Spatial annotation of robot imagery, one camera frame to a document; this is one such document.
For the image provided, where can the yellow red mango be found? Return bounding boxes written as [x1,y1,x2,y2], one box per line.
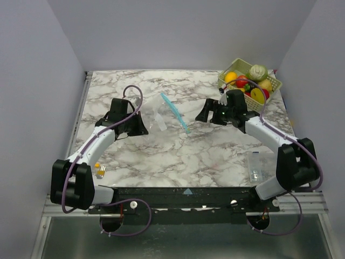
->
[251,88,266,105]

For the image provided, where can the clear zip top bag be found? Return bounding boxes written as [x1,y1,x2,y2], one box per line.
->
[140,93,190,134]

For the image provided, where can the green white cabbage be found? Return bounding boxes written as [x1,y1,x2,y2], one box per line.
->
[247,64,268,82]

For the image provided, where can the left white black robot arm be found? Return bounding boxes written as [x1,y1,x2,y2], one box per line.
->
[50,98,148,213]

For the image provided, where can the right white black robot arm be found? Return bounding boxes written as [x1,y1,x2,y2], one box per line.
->
[195,90,323,212]

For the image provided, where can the red apple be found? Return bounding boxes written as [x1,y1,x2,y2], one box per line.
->
[236,75,247,88]

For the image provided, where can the yellow lemon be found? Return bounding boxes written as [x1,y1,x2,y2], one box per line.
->
[224,71,238,83]

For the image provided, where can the red pomegranate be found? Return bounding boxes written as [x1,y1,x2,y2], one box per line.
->
[263,89,270,100]

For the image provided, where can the beige pear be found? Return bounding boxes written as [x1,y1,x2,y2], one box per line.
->
[258,79,273,92]

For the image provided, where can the green plastic basket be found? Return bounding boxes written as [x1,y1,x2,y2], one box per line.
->
[218,58,282,112]

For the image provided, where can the clear plastic box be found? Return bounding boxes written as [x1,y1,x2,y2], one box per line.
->
[247,152,277,184]

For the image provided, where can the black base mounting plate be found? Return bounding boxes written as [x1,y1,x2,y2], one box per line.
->
[88,187,279,225]

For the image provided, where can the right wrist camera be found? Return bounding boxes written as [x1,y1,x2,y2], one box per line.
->
[218,92,227,106]

